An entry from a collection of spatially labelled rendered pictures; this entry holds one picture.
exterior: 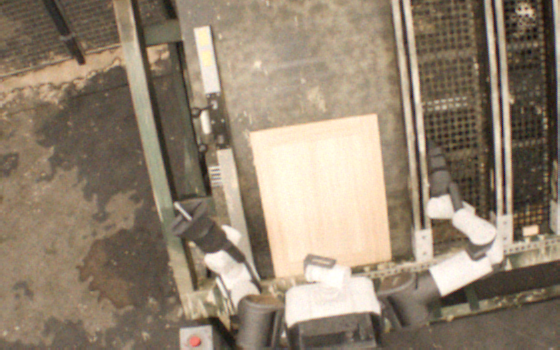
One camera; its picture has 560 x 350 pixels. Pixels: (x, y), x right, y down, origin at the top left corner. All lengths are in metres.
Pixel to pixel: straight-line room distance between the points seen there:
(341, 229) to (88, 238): 1.89
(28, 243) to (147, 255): 0.82
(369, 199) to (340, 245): 0.21
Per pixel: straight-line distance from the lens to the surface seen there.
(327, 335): 1.57
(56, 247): 3.64
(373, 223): 2.11
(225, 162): 1.99
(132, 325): 3.25
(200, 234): 1.57
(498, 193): 2.14
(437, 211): 1.87
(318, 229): 2.10
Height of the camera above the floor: 2.91
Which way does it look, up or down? 56 degrees down
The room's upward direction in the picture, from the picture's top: 11 degrees counter-clockwise
